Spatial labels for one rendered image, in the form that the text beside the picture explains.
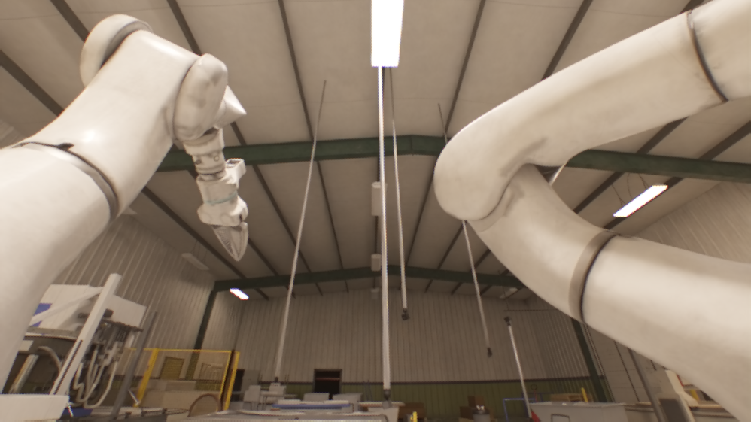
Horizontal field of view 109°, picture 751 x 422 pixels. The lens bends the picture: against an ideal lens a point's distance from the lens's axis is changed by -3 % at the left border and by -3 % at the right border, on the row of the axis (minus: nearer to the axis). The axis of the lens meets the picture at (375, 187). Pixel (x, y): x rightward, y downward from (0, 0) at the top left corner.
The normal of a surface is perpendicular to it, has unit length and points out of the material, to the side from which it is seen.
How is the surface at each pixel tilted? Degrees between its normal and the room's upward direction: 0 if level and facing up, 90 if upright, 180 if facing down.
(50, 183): 72
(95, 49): 134
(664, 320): 102
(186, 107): 155
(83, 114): 91
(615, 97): 128
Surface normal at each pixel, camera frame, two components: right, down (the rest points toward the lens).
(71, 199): 0.96, -0.26
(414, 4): 0.01, 0.82
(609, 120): -0.49, 0.75
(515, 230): -0.89, -0.10
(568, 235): -0.46, -0.68
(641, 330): -0.88, 0.23
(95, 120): 0.47, -0.50
